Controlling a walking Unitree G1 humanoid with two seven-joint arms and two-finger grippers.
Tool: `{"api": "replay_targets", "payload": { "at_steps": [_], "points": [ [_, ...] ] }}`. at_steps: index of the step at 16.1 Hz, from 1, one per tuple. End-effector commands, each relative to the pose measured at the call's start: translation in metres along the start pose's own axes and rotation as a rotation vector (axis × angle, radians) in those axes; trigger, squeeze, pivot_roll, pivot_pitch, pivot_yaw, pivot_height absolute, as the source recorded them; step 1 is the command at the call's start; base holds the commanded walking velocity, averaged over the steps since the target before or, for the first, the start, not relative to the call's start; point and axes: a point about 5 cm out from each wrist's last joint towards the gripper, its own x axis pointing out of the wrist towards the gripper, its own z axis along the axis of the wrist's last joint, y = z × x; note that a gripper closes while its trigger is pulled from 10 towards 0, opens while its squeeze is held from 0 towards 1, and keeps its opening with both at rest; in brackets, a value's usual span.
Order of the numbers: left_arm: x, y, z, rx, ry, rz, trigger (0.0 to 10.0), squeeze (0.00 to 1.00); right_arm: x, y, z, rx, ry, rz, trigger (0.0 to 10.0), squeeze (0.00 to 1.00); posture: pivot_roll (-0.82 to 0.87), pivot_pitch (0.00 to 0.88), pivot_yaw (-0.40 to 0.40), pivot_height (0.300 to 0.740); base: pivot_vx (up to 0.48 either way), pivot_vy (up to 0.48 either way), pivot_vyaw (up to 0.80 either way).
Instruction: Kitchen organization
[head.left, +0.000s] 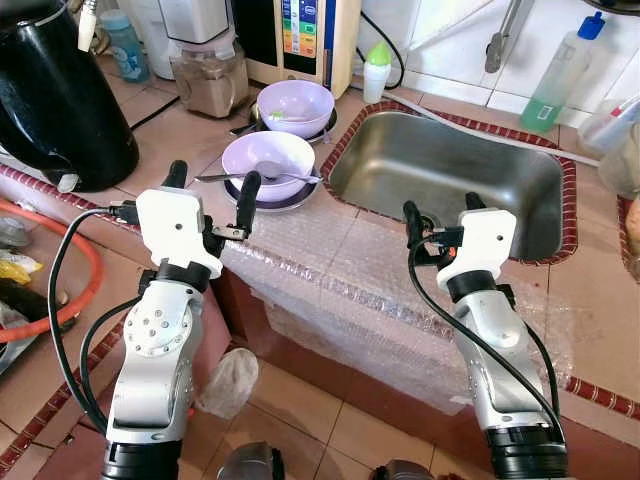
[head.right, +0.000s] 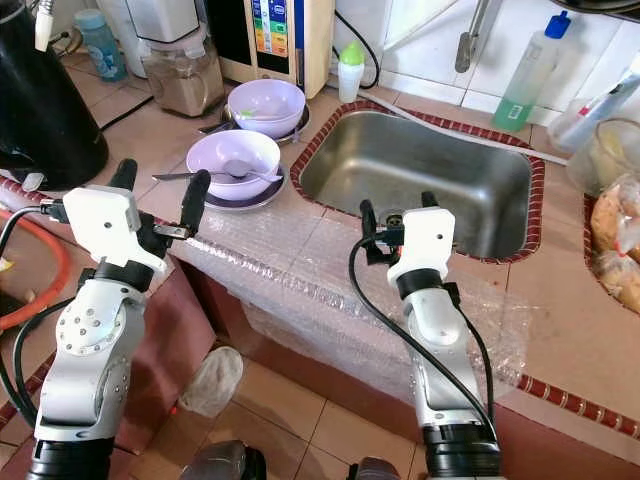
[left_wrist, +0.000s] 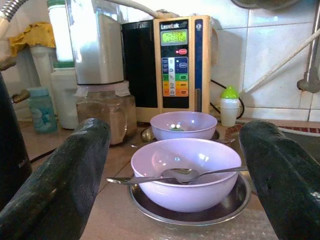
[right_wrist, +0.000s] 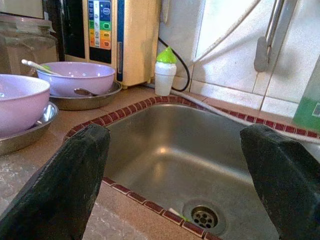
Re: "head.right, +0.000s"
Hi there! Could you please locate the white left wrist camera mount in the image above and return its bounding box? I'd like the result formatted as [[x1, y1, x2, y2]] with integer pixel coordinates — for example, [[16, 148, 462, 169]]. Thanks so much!
[[61, 184, 170, 280]]

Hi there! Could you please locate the white and green spoon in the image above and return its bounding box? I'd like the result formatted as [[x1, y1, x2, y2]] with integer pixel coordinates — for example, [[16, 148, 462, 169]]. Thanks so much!
[[233, 106, 277, 123]]

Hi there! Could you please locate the white bottle green cap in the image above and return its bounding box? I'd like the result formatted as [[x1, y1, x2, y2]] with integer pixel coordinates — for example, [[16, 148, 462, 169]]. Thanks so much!
[[336, 40, 365, 104]]

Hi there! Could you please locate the thin grey pipe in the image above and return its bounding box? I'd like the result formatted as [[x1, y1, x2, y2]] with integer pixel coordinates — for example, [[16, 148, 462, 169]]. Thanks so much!
[[370, 93, 566, 166]]

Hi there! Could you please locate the grey left robot leg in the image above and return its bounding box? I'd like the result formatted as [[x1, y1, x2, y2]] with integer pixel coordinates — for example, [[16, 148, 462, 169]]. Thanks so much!
[[180, 440, 268, 480]]

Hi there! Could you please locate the white utensil handle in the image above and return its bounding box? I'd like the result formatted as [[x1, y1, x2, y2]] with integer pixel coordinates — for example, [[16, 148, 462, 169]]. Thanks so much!
[[34, 0, 57, 54]]

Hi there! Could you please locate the black glossy kettle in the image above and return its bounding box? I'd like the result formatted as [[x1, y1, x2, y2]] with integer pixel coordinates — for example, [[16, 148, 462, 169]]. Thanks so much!
[[0, 0, 124, 192]]

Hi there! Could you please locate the green soap bottle blue cap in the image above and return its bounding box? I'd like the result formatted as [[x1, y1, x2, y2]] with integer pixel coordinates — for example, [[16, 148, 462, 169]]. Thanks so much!
[[491, 11, 574, 132]]

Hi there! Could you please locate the orange hose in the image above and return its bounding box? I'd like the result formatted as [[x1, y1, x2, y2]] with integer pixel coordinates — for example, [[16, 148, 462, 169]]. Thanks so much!
[[0, 213, 74, 331]]

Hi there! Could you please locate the clear bubble wrap sheet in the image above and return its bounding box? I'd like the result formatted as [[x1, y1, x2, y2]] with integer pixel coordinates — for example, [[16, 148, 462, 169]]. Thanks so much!
[[174, 204, 533, 403]]

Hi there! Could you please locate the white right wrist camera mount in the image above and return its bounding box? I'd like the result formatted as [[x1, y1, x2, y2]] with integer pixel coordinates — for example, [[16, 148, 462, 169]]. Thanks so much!
[[386, 206, 458, 293]]

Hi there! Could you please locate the metal spoon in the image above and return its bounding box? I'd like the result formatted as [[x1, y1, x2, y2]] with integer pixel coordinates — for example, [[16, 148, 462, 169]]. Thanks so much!
[[152, 158, 287, 185]]

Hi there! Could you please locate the metal faucet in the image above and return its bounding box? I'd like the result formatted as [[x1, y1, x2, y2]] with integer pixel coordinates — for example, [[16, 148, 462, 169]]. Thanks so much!
[[454, 0, 493, 74]]

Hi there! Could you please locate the beige water purifier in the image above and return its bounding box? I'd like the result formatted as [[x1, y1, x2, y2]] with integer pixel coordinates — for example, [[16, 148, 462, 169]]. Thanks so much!
[[218, 0, 337, 99]]

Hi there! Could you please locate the bag of brown food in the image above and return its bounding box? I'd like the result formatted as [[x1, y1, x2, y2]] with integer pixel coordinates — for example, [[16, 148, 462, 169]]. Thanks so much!
[[589, 180, 640, 303]]

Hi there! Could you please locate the white cloth bundle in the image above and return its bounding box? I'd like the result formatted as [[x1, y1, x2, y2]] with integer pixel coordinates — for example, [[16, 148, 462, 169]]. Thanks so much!
[[177, 345, 245, 418]]

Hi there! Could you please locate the black purifier cable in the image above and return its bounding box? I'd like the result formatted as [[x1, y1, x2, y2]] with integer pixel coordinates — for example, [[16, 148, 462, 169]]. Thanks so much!
[[332, 10, 381, 91]]

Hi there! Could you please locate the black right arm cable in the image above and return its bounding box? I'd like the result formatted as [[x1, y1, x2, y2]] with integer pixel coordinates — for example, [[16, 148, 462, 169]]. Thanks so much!
[[348, 232, 502, 443]]

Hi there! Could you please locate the round steel plate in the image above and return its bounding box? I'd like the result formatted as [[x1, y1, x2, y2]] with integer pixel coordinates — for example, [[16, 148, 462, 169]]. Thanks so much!
[[188, 172, 288, 212], [218, 104, 310, 143]]

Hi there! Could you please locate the maroon counter cabinet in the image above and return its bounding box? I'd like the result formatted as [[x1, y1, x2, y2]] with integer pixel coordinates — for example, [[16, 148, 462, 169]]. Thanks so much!
[[115, 262, 640, 480]]

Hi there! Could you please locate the clear blender jar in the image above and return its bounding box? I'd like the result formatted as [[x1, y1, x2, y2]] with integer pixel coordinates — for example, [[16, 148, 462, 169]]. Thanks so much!
[[134, 0, 225, 118]]

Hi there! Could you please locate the clear plastic container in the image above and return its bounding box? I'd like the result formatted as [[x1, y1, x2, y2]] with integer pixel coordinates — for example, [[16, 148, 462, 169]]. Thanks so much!
[[554, 78, 640, 198]]

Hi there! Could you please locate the grey right robot leg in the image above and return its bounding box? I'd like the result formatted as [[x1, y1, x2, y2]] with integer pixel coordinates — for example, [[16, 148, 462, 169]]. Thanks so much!
[[347, 457, 403, 480]]

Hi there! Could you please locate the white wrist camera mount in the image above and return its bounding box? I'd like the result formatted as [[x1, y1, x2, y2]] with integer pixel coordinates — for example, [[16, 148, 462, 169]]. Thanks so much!
[[386, 206, 458, 293], [61, 184, 170, 280]]

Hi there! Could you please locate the grey robot leg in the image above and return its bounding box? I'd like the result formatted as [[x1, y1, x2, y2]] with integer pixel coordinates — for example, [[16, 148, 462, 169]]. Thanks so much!
[[180, 440, 268, 480], [347, 457, 403, 480]]

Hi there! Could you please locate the lilac plastic bowl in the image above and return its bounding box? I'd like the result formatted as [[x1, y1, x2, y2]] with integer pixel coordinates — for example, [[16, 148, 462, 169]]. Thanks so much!
[[186, 129, 282, 202], [227, 78, 307, 140]]

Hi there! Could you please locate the pale blue bottle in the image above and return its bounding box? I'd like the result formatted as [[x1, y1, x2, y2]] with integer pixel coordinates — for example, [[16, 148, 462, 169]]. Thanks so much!
[[73, 9, 128, 82]]

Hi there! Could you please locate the stainless steel sink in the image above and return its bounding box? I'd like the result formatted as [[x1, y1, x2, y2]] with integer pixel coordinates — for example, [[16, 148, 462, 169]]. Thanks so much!
[[297, 109, 534, 263]]

